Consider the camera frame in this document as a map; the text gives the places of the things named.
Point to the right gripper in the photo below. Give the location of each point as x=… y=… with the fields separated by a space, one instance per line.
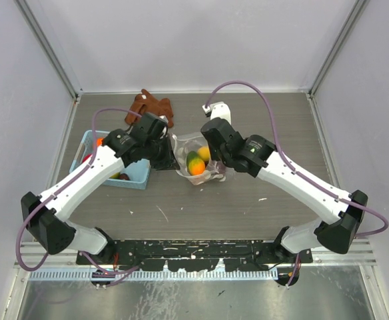
x=213 y=154

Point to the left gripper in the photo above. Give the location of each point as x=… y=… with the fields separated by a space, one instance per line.
x=168 y=162

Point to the yellow peach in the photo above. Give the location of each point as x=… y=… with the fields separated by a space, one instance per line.
x=204 y=153

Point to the clear zip top bag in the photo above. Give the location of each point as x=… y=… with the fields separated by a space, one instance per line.
x=182 y=145

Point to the green yellow mango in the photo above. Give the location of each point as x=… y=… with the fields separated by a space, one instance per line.
x=195 y=165

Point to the dark purple plum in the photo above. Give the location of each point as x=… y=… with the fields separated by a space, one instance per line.
x=124 y=176

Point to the dark red apple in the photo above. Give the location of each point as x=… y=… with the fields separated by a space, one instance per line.
x=216 y=167

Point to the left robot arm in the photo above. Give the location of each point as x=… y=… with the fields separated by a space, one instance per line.
x=46 y=216

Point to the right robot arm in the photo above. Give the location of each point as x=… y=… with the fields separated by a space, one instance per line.
x=339 y=212

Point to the light blue plastic basket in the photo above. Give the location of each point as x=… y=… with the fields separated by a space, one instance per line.
x=138 y=172

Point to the brown cloth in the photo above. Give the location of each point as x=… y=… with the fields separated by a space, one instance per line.
x=146 y=102

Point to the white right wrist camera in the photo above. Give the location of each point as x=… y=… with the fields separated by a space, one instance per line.
x=217 y=110

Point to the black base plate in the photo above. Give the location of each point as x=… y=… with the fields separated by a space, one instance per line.
x=197 y=255

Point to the slotted cable duct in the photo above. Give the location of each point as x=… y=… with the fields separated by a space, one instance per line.
x=91 y=274

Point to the aluminium frame post left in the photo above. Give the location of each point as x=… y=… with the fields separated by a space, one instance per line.
x=38 y=22

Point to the aluminium frame post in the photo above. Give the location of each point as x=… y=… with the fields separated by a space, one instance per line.
x=342 y=37
x=38 y=22

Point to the aluminium frame post right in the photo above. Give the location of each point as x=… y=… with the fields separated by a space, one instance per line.
x=342 y=37

